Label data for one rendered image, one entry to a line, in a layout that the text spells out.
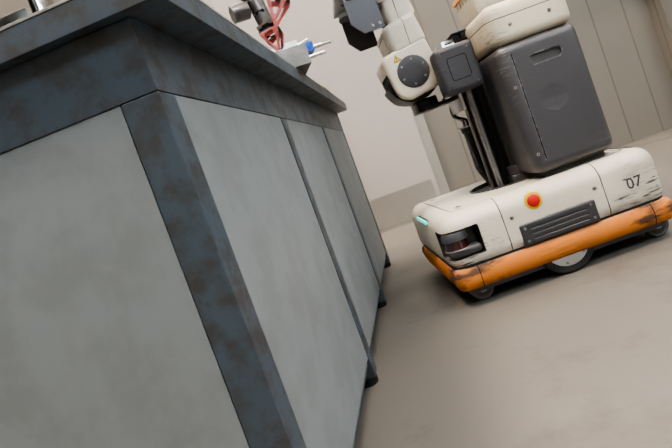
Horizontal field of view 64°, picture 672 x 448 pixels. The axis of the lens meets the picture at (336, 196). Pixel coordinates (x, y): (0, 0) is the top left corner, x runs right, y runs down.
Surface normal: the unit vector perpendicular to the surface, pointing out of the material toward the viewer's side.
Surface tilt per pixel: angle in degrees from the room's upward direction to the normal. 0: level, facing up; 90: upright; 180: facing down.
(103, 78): 90
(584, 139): 90
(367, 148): 90
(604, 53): 90
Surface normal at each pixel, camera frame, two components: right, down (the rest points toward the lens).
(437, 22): 0.00, 0.04
